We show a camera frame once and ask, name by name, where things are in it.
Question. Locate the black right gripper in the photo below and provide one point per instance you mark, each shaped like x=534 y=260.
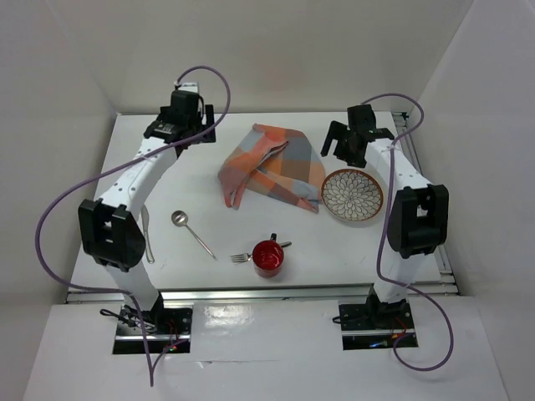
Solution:
x=335 y=132

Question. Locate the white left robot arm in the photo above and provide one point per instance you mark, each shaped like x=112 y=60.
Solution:
x=109 y=228

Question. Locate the red ceramic mug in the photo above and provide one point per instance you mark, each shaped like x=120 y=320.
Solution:
x=268 y=257

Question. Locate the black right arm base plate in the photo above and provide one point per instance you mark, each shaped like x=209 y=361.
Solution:
x=359 y=331

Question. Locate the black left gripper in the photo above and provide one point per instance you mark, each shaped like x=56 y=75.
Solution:
x=199 y=132

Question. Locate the silver slotted spoon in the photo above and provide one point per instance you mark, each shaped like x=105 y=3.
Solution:
x=181 y=219

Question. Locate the silver butter knife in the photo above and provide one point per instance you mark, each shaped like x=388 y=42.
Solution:
x=145 y=220

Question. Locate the aluminium front rail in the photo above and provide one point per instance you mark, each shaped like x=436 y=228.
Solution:
x=262 y=293

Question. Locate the floral patterned brown-rimmed plate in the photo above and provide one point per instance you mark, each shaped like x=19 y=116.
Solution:
x=352 y=195

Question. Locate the silver fork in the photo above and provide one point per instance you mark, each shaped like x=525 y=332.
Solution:
x=244 y=257

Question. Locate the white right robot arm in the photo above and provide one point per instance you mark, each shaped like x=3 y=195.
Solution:
x=416 y=211

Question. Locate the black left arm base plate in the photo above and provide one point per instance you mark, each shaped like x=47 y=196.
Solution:
x=172 y=331

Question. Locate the checkered orange blue cloth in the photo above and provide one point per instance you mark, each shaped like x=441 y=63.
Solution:
x=276 y=162

